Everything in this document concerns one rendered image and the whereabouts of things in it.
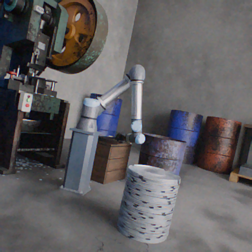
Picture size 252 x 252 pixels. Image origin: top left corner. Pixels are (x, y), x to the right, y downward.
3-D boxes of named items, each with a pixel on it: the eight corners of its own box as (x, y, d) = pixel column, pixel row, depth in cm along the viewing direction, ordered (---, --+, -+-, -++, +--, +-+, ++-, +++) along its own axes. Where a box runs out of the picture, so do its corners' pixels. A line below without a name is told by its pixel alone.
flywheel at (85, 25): (55, 76, 276) (108, 64, 241) (41, 71, 258) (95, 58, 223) (56, 16, 281) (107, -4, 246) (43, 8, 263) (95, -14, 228)
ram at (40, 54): (47, 68, 217) (54, 35, 216) (34, 63, 204) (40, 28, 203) (35, 66, 226) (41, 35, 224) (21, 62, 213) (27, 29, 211)
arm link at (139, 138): (145, 132, 188) (145, 143, 188) (135, 132, 196) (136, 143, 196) (138, 133, 183) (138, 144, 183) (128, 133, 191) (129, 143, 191)
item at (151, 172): (145, 165, 154) (145, 163, 154) (188, 178, 138) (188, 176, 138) (117, 167, 130) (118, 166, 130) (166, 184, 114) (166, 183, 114)
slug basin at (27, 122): (46, 133, 226) (49, 122, 226) (15, 131, 197) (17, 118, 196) (24, 125, 243) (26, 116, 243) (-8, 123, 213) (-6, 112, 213)
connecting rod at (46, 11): (49, 44, 216) (56, 7, 214) (37, 39, 205) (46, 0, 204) (34, 44, 226) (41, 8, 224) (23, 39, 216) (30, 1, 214)
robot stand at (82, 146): (91, 189, 188) (102, 132, 185) (82, 196, 169) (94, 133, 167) (68, 183, 191) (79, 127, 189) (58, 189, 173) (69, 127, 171)
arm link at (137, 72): (145, 61, 169) (144, 132, 171) (145, 64, 180) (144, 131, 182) (129, 61, 169) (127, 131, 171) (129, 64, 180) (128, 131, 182)
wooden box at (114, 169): (124, 178, 240) (131, 144, 238) (103, 184, 207) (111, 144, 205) (92, 167, 259) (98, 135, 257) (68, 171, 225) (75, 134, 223)
